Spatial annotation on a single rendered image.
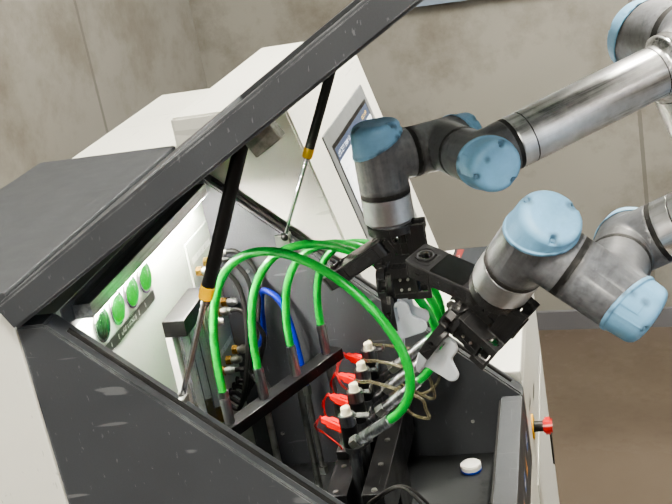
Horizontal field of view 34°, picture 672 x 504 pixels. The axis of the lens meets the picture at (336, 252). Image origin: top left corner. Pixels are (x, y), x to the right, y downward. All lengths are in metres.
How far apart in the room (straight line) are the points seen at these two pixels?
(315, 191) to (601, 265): 0.91
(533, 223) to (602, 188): 3.19
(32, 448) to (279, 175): 0.75
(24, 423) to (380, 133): 0.63
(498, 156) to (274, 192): 0.67
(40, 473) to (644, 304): 0.84
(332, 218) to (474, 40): 2.32
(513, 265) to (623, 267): 0.12
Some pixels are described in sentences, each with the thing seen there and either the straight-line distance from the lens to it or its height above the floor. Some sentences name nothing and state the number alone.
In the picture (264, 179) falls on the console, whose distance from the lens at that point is 2.04.
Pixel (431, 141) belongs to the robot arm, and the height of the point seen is 1.54.
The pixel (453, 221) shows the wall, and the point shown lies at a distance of 4.50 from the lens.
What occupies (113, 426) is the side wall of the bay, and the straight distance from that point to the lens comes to 1.49.
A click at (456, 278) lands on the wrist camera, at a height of 1.44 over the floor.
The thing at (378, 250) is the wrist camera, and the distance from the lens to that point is 1.63.
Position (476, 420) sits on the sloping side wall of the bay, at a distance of 2.13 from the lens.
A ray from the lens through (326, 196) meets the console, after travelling 2.03.
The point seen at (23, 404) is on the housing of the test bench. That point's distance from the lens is 1.53.
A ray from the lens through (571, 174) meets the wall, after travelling 4.36.
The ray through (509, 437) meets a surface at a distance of 1.97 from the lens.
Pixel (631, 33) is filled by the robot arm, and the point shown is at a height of 1.62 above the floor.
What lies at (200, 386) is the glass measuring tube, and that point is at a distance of 1.87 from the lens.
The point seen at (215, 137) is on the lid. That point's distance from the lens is 1.27.
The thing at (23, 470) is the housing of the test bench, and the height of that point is 1.24.
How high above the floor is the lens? 1.94
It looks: 19 degrees down
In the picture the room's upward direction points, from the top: 11 degrees counter-clockwise
